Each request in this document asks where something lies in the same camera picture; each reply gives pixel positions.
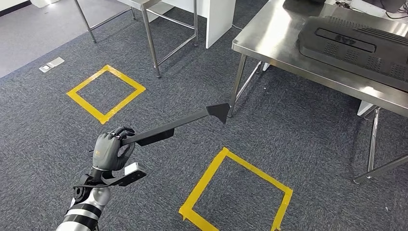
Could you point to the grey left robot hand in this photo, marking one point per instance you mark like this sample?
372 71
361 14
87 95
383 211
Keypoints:
106 153

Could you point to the black plastic plate bracket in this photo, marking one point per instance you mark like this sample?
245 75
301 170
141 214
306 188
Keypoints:
220 111

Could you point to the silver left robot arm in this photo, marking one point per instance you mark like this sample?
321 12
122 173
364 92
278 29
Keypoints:
92 201

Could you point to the stainless steel workbench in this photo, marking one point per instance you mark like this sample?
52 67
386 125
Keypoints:
271 32

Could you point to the yellow floor tape square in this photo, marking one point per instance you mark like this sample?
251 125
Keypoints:
86 107
205 181

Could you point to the silver floor outlet plate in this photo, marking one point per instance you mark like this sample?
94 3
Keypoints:
57 62
45 68

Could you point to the white panel desk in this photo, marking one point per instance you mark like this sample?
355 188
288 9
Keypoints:
220 22

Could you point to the large black plastic panel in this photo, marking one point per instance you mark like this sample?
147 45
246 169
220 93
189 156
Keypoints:
350 60

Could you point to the bunch of keys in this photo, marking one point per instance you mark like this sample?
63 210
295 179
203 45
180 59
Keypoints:
344 3

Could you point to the grey laptop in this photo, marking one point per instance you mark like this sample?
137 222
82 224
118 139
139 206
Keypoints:
393 4

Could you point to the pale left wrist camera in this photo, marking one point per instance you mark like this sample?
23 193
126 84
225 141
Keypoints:
131 168

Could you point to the black left camera bracket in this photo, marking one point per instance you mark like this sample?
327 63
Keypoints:
134 178

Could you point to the steel frame table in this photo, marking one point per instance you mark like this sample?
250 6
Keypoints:
149 41

